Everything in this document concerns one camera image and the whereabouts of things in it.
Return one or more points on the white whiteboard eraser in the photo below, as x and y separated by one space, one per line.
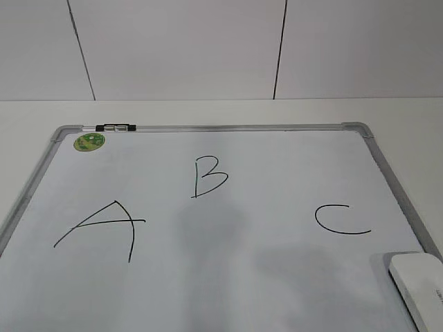
418 277

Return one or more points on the black silver marker pen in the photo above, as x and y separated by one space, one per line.
114 127

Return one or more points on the green round magnet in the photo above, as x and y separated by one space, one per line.
89 142

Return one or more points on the white whiteboard with grey frame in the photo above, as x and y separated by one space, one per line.
234 228

